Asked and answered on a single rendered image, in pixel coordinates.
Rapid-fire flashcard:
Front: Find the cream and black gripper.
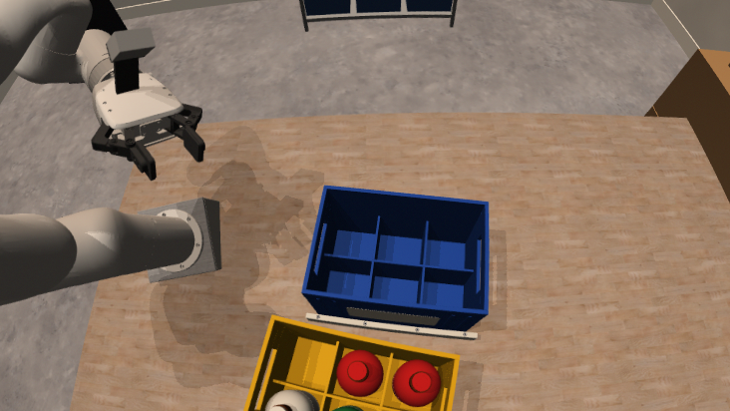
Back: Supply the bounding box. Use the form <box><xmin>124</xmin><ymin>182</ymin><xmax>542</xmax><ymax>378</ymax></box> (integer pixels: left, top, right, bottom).
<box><xmin>91</xmin><ymin>68</ymin><xmax>205</xmax><ymax>181</ymax></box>

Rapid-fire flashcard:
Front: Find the orange divided crate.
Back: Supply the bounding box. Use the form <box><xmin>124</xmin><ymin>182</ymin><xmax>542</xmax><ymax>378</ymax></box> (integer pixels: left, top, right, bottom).
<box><xmin>243</xmin><ymin>315</ymin><xmax>460</xmax><ymax>411</ymax></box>

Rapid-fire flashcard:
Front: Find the blue crate with dividers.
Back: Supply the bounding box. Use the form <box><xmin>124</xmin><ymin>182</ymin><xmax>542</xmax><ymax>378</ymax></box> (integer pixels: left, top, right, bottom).
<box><xmin>301</xmin><ymin>186</ymin><xmax>489</xmax><ymax>332</ymax></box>

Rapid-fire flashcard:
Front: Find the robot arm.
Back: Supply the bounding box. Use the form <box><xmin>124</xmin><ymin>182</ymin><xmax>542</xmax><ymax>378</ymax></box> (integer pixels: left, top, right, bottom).
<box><xmin>0</xmin><ymin>0</ymin><xmax>203</xmax><ymax>306</ymax></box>

